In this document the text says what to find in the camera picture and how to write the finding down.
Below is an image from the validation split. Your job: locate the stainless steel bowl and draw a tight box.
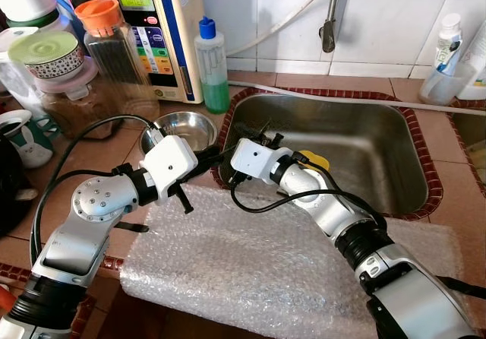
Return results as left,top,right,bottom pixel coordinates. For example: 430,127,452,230
140,111,218,154

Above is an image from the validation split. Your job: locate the black tape strip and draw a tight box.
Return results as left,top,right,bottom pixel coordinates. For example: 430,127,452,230
437,275,486,301
114,221,151,234

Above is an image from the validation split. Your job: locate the green dish soap bottle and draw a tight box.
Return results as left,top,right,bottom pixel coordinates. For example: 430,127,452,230
194,17,231,115

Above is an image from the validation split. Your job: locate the stainless steel sink basin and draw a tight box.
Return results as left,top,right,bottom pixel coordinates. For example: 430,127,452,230
456,111,486,184
220,92,431,220

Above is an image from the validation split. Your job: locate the clear bubble wrap sheet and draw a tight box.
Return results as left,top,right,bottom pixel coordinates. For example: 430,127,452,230
120,181,468,339

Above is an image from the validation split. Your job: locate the metal faucet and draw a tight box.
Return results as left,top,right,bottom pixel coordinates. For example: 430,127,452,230
320,0,344,54

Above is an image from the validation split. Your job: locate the cream water purifier appliance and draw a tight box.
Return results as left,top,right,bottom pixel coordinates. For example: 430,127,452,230
100,0,205,105

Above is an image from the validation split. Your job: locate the glass jar orange lid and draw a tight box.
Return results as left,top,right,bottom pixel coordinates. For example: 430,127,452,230
74,0,161,121

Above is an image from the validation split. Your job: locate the brown powder jar pink lid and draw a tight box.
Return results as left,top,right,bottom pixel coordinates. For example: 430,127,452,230
34,56,116,140

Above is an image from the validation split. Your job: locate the white rabbit mug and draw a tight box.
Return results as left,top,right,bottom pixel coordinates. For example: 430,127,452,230
0,109,56,170

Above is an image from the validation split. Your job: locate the clear plastic cup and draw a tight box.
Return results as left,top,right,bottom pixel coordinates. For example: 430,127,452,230
418,49,476,106

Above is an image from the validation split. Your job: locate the black electric kettle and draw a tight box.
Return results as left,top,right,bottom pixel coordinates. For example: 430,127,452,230
0,130,40,238

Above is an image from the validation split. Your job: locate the white plastic bottle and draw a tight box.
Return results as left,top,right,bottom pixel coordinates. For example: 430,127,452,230
456,24,486,101

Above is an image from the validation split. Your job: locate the patterned tin green lid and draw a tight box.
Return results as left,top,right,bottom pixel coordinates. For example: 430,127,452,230
8,30,85,81

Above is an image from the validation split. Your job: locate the white tube blue print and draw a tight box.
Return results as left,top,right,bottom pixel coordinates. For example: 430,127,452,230
434,13,463,75

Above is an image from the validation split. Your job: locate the clear plastic container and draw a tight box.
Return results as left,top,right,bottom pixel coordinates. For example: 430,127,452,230
0,26,48,118

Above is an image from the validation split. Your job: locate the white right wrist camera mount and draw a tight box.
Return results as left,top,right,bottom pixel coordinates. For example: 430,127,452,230
230,138,294,185

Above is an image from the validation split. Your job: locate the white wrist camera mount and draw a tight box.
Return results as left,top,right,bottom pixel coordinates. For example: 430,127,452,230
230,138,294,185
140,135,200,200

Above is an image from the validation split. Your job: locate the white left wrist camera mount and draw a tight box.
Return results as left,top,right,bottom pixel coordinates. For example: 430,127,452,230
140,135,200,200

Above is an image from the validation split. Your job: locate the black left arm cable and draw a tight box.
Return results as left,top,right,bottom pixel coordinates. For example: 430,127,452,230
29,115,164,268

